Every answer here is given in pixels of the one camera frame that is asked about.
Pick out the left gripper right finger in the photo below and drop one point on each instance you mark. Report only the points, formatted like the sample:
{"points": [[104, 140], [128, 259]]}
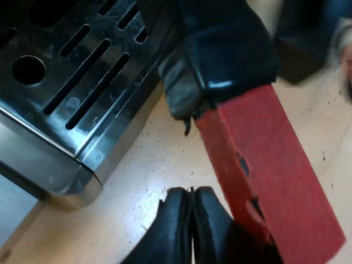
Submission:
{"points": [[211, 236]]}

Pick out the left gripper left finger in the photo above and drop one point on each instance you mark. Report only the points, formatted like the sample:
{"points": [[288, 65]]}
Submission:
{"points": [[170, 231]]}

